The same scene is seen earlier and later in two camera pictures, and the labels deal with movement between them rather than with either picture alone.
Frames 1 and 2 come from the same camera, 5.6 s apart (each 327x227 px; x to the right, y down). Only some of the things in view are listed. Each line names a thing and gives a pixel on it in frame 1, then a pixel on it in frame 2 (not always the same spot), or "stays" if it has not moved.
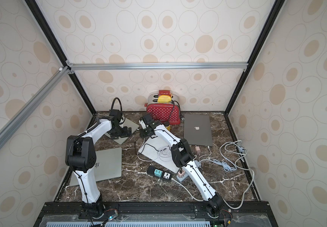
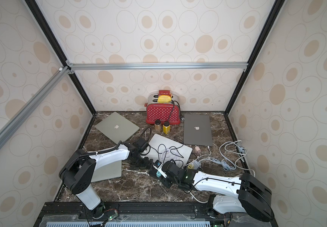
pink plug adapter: [198, 150] stays
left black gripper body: [120, 132] → [142, 163]
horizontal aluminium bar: [156, 65] stays
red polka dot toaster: [167, 112] stays
